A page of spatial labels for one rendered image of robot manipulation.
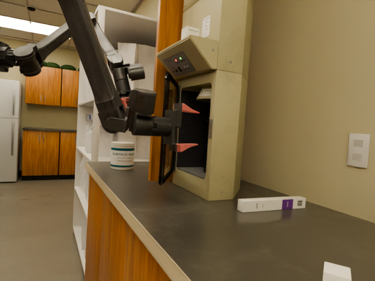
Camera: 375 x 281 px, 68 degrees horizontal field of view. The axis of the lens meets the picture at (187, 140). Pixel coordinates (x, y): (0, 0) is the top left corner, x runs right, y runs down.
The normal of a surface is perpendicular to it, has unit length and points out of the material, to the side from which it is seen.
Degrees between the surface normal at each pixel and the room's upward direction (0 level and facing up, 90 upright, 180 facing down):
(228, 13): 90
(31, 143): 90
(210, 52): 90
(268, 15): 90
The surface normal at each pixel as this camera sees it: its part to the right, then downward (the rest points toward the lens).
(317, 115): -0.89, -0.04
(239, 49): 0.45, 0.07
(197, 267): 0.07, -1.00
